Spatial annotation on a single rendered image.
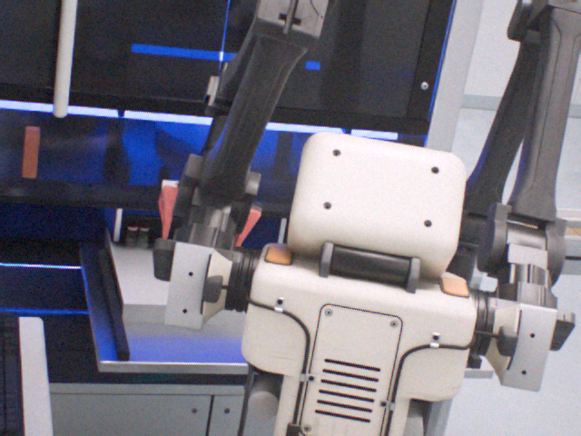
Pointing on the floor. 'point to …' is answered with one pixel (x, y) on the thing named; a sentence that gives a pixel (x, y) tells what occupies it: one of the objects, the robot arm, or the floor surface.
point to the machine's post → (453, 74)
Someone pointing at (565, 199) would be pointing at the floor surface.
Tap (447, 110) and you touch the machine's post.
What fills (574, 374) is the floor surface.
